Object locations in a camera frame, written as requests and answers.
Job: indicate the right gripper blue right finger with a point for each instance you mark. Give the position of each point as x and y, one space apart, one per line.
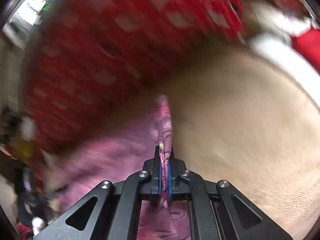
180 180

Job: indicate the purple floral garment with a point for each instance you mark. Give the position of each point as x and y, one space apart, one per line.
118 153

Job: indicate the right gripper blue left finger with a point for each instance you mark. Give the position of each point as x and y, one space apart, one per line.
151 189

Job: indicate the red folded cloth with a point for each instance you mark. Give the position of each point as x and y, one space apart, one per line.
308 45

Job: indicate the beige fleece blanket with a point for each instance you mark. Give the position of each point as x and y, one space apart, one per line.
238 117

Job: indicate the red patterned long pillow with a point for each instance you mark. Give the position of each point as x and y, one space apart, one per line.
88 56

